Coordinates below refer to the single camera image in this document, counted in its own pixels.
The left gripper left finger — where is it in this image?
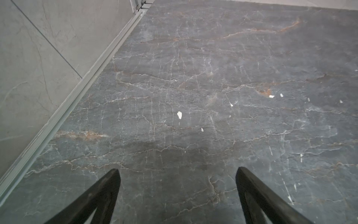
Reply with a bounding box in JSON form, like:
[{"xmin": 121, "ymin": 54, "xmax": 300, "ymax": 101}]
[{"xmin": 46, "ymin": 169, "xmax": 121, "ymax": 224}]

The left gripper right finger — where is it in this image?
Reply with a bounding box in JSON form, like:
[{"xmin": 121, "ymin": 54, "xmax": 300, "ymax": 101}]
[{"xmin": 235, "ymin": 167, "xmax": 312, "ymax": 224}]

